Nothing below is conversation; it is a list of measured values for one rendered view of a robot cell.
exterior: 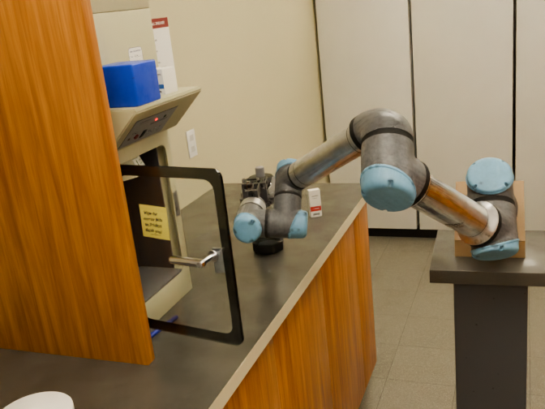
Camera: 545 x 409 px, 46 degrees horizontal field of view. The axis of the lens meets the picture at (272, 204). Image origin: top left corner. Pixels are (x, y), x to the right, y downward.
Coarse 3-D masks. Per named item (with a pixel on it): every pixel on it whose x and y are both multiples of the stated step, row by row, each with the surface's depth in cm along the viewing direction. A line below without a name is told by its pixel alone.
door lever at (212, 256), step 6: (210, 252) 136; (216, 252) 135; (174, 258) 135; (180, 258) 135; (186, 258) 134; (192, 258) 134; (204, 258) 134; (210, 258) 135; (216, 258) 136; (174, 264) 136; (180, 264) 135; (186, 264) 134; (192, 264) 133; (198, 264) 132; (204, 264) 133
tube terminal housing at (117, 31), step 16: (96, 16) 142; (112, 16) 148; (128, 16) 154; (144, 16) 161; (96, 32) 142; (112, 32) 148; (128, 32) 154; (144, 32) 161; (112, 48) 148; (144, 48) 161; (144, 144) 161; (160, 144) 168; (128, 160) 155; (160, 160) 173
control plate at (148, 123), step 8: (168, 112) 155; (144, 120) 145; (152, 120) 150; (160, 120) 155; (136, 128) 144; (144, 128) 149; (152, 128) 155; (160, 128) 160; (128, 136) 144; (144, 136) 154; (128, 144) 149
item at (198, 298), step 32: (128, 192) 143; (160, 192) 138; (192, 192) 134; (224, 192) 130; (192, 224) 136; (224, 224) 132; (160, 256) 144; (192, 256) 139; (224, 256) 135; (160, 288) 148; (192, 288) 142; (224, 288) 138; (160, 320) 151; (192, 320) 146; (224, 320) 141
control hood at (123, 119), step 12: (168, 96) 151; (180, 96) 154; (192, 96) 162; (120, 108) 140; (132, 108) 138; (144, 108) 140; (156, 108) 145; (168, 108) 153; (180, 108) 161; (120, 120) 138; (132, 120) 138; (168, 120) 161; (120, 132) 139; (120, 144) 144
